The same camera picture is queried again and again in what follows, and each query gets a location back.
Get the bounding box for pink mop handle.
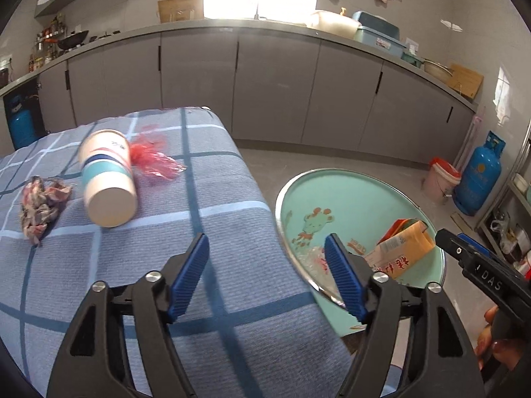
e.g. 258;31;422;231
454;105;486;170

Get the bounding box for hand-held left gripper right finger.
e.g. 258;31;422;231
324;233;486;398

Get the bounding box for person's right hand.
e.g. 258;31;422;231
476;304;525;368

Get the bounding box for grey kitchen cabinets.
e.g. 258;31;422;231
0;19;480;170

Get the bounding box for black wok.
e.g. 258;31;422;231
57;30;90;49

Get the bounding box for crumpled patterned cloth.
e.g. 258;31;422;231
20;175;74;246

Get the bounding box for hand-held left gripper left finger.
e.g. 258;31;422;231
46;233;210;398

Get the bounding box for wooden cutting board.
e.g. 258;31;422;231
446;63;485;100

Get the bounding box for striped paper cup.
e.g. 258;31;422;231
78;129;138;228

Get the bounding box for blue gas cylinder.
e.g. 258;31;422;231
7;95;39;148
452;130;507;217

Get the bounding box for pink bucket red lid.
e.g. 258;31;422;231
422;157;462;206

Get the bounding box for metal basin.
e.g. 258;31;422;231
421;59;455;84

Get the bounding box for pink translucent plastic bag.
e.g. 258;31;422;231
129;126;187;182

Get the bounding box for white plastic bag red print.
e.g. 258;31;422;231
299;245;333;289

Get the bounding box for cardboard board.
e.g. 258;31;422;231
158;0;205;23

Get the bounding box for round teal tray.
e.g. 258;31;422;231
274;168;446;336

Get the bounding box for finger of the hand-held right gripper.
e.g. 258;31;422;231
456;233;504;260
435;229;478;268

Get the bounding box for orange zip bag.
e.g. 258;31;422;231
364;218;436;280

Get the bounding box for metal spice rack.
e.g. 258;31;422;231
27;14;67;71

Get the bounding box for blue checked tablecloth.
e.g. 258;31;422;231
0;107;353;398

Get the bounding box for metal storage shelf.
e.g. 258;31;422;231
475;120;531;283

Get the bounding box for teal plastic box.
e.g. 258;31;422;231
352;10;407;59

